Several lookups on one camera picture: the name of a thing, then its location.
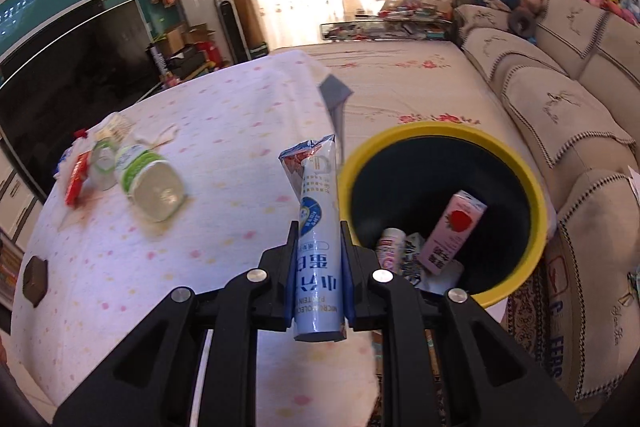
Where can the white dotted tablecloth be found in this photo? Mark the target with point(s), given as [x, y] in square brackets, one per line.
[200, 132]

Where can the beige sofa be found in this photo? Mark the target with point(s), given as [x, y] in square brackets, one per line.
[575, 117]

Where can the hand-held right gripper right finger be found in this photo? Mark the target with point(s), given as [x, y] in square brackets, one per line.
[430, 332]

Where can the black tower fan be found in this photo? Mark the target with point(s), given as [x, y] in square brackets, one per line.
[232, 27]

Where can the blue white snack packet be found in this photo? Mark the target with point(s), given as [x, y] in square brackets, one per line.
[317, 232]

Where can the open brown cardboard box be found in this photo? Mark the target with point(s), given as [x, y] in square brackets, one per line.
[197, 34]

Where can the patterned rug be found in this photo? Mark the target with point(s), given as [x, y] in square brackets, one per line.
[525, 322]

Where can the glass coffee table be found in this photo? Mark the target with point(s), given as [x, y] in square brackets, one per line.
[380, 29]

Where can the red snack wrapper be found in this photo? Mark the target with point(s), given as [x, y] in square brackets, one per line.
[77, 179]

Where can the white paper sheets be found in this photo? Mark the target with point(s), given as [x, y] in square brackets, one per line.
[635, 187]

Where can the tall black printed box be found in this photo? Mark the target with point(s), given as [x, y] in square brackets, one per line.
[157, 62]

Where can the white supplement bottle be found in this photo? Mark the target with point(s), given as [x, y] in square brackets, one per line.
[391, 249]

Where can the pink strawberry milk carton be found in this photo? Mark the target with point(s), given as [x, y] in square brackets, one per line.
[450, 232]

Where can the dark green small box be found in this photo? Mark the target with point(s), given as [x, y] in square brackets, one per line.
[258, 48]

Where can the bookshelf with books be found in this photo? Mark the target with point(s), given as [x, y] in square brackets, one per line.
[7, 267]

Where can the grey blue blanket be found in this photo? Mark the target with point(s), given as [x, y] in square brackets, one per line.
[335, 94]

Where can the floral bed sheet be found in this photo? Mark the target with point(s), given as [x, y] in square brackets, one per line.
[400, 82]

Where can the clear plastic packet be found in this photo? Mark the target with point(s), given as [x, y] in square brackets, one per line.
[635, 287]

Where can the clear plastic cup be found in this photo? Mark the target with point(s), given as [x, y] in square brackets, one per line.
[102, 167]

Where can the yellow rimmed black trash bin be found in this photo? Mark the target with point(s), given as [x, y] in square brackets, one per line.
[440, 129]

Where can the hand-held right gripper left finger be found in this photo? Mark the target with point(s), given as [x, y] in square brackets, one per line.
[215, 332]

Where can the green white drink bottle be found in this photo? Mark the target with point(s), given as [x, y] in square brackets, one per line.
[145, 177]

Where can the large curved television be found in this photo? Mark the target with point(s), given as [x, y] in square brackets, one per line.
[75, 72]

